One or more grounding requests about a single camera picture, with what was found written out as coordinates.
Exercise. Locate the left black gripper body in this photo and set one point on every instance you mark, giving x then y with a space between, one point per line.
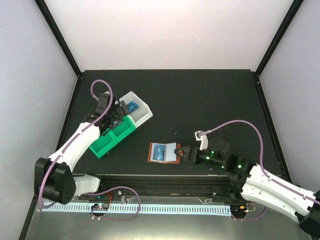
119 115

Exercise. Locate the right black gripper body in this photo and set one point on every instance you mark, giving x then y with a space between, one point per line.
197 159

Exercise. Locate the brown leather card holder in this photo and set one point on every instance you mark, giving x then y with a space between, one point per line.
170 157

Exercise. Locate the blue card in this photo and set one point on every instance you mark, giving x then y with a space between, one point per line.
158 152
132 106

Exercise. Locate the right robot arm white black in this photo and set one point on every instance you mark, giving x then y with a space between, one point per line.
249 182

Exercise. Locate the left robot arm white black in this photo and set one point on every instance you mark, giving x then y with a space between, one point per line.
53 176

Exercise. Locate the blue card in white bin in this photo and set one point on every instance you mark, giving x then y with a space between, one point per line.
132 106

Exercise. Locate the white plastic bin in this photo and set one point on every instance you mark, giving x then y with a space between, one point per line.
142 114

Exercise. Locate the green bin near white bin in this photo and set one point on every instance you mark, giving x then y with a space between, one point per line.
122 129

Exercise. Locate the green bin at end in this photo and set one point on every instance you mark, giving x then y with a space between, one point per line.
103 145

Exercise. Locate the small circuit board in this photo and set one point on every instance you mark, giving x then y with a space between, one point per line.
100 207

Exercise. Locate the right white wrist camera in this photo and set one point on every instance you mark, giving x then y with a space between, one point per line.
201 137

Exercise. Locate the black aluminium front rail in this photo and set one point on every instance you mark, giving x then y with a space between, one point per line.
220 188

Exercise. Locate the white slotted cable duct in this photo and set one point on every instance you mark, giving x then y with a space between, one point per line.
152 209

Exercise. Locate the left black frame post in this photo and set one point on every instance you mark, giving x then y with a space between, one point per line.
48 17

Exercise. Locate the black frame post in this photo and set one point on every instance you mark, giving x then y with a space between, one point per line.
48 17
283 27

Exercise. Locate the right black frame post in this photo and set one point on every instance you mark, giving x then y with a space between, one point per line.
283 27

